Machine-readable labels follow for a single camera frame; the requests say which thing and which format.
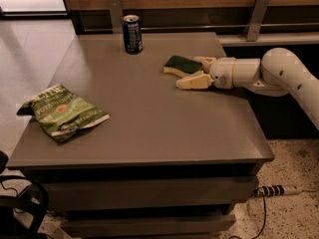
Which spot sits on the metal bracket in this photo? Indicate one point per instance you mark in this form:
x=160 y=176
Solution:
x=252 y=29
x=116 y=14

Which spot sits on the green jalapeno chip bag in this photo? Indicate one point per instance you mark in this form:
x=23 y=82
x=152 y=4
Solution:
x=61 y=114

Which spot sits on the grey drawer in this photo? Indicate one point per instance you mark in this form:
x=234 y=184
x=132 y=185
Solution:
x=126 y=194
x=148 y=227

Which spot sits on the grey upper drawer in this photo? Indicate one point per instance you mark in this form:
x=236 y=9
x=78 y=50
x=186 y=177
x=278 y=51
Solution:
x=126 y=194

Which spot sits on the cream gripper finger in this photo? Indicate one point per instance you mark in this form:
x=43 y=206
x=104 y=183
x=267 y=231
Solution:
x=205 y=61
x=197 y=81

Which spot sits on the metal rail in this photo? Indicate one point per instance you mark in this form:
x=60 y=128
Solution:
x=228 y=29

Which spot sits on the right metal bracket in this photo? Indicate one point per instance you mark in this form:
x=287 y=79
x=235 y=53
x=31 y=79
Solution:
x=252 y=29

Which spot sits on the grey lower drawer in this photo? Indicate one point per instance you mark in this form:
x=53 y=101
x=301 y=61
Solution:
x=148 y=227

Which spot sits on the green and yellow sponge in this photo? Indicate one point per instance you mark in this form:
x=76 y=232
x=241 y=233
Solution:
x=181 y=66

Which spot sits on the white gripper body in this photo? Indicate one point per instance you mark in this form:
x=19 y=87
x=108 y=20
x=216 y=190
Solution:
x=221 y=71

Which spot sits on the left metal bracket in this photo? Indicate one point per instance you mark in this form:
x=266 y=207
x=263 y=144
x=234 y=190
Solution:
x=116 y=14

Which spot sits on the blue soda can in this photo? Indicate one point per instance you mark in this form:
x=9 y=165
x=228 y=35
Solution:
x=132 y=34

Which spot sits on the white power strip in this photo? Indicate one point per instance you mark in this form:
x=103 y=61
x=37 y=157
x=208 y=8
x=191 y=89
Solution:
x=276 y=190

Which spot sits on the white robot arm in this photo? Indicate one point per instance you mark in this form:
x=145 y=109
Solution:
x=278 y=73

